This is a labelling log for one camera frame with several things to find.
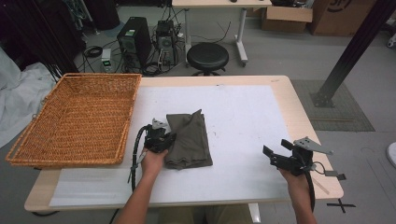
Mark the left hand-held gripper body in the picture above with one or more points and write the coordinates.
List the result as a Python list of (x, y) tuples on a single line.
[(155, 140)]

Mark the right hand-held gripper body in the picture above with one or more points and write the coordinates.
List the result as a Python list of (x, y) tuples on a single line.
[(295, 163)]

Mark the olive green printed t-shirt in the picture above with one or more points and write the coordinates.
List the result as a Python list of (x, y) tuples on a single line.
[(190, 143)]

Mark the orange wicker basket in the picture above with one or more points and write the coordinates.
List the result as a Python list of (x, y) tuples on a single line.
[(77, 124)]

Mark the person's right hand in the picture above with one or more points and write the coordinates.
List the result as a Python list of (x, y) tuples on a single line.
[(298, 185)]

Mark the person's left hand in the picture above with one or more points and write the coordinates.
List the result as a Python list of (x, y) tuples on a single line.
[(153, 163)]

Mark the black tape piece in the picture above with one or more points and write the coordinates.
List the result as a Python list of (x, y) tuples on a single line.
[(334, 174)]

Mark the white table leg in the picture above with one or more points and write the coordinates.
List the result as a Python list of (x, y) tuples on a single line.
[(254, 214)]

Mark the grey floor mat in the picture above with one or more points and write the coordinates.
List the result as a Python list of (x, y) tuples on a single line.
[(342, 109)]

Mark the person's khaki trousers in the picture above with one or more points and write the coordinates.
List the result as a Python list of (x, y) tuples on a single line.
[(230, 216)]

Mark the black round stool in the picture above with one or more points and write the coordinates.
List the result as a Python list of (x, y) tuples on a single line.
[(207, 56)]

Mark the white round object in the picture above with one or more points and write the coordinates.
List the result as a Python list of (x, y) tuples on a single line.
[(392, 155)]

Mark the white power box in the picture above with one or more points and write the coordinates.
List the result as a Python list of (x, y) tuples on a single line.
[(106, 56)]

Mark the small open computer case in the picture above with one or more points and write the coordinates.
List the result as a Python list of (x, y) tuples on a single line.
[(166, 40)]

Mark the black computer tower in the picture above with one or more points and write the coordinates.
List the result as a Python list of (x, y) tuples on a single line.
[(134, 40)]

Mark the small open cardboard box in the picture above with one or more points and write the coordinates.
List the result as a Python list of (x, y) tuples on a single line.
[(286, 21)]

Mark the large cardboard box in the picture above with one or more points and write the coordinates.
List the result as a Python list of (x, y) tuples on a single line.
[(336, 21)]

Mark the white-legged desk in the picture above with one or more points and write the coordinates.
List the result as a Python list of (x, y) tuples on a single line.
[(218, 3)]

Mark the white cloth sheet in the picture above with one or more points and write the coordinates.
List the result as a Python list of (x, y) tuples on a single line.
[(18, 93)]

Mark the black curtain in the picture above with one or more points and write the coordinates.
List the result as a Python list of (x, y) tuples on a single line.
[(37, 31)]

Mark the black metal post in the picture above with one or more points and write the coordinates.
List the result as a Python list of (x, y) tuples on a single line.
[(351, 53)]

